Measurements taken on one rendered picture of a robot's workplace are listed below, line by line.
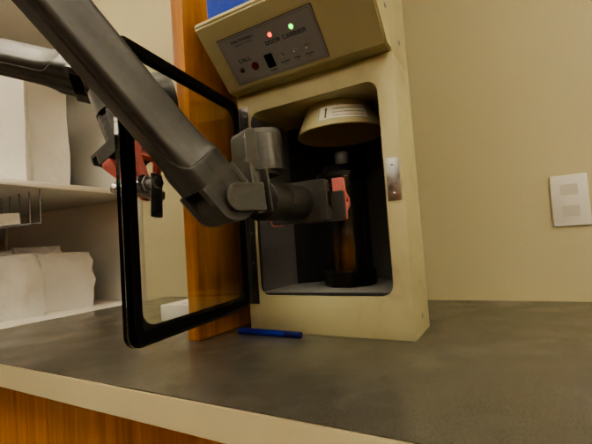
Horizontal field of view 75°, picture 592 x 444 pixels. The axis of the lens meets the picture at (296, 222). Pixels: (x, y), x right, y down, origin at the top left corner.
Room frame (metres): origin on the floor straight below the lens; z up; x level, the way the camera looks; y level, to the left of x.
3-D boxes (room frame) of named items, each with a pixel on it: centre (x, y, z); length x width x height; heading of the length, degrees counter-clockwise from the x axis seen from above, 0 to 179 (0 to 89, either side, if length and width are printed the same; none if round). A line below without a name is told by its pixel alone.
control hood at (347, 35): (0.64, -0.01, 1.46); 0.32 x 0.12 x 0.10; 60
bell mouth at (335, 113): (0.77, -0.10, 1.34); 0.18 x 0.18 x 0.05
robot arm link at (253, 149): (0.52, 0.06, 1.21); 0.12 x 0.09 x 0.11; 131
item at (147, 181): (0.51, 0.19, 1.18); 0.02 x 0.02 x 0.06; 68
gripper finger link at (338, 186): (0.64, -0.06, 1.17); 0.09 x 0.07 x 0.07; 151
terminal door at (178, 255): (0.61, 0.16, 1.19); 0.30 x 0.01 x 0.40; 158
